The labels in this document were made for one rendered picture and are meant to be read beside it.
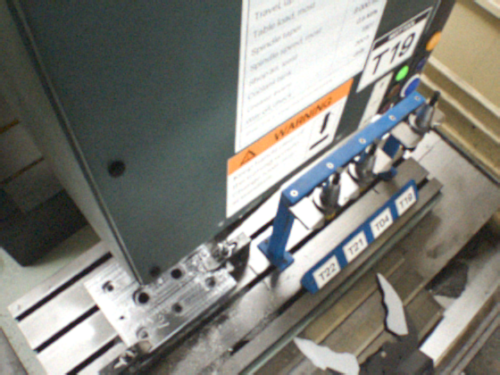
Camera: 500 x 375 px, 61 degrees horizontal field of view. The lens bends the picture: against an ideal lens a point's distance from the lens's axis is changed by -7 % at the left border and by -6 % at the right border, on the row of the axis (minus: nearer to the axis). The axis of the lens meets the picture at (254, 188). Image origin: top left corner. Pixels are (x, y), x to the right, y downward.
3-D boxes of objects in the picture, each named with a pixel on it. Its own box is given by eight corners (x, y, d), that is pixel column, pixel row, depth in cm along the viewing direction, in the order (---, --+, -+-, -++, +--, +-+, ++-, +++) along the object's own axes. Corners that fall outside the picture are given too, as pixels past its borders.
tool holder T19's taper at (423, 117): (420, 111, 108) (431, 93, 102) (433, 123, 106) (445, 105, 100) (409, 118, 106) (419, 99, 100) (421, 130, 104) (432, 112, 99)
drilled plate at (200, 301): (236, 289, 112) (237, 283, 108) (141, 363, 101) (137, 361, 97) (180, 224, 120) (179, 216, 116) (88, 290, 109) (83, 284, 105)
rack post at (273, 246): (295, 260, 121) (315, 209, 95) (280, 272, 119) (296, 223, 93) (270, 234, 125) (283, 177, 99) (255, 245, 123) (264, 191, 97)
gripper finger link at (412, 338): (377, 308, 61) (383, 371, 56) (380, 304, 59) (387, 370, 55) (409, 307, 61) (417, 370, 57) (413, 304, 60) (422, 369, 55)
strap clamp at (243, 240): (249, 255, 121) (253, 232, 108) (211, 286, 116) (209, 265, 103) (241, 246, 122) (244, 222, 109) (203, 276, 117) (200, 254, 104)
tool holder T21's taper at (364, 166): (360, 156, 99) (368, 138, 94) (377, 167, 98) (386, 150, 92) (349, 169, 97) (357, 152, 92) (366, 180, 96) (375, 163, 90)
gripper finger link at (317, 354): (283, 364, 60) (347, 384, 59) (289, 357, 55) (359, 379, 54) (289, 343, 62) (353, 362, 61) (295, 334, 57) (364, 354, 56)
